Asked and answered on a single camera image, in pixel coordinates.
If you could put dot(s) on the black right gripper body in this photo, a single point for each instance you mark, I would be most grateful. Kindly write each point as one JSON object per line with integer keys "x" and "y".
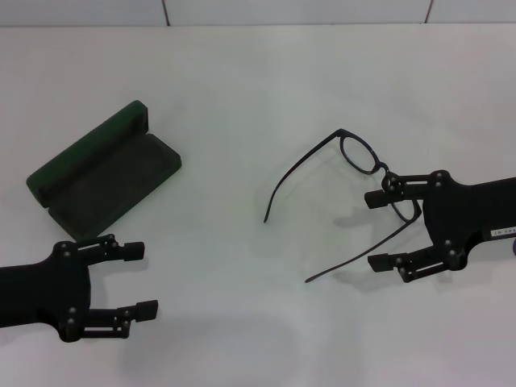
{"x": 459, "y": 213}

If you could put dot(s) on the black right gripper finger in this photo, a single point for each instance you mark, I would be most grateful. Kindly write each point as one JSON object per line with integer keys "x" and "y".
{"x": 377, "y": 198}
{"x": 381, "y": 263}

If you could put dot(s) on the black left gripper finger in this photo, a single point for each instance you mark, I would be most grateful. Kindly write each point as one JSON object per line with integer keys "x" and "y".
{"x": 135, "y": 250}
{"x": 147, "y": 309}

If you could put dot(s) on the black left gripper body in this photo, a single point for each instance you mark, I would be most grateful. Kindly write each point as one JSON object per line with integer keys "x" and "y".
{"x": 40, "y": 290}

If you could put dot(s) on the black glasses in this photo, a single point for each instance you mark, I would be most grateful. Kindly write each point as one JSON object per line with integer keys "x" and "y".
{"x": 341, "y": 132}

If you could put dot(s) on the green glasses case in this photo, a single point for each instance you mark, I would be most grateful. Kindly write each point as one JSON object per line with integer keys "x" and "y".
{"x": 105, "y": 177}

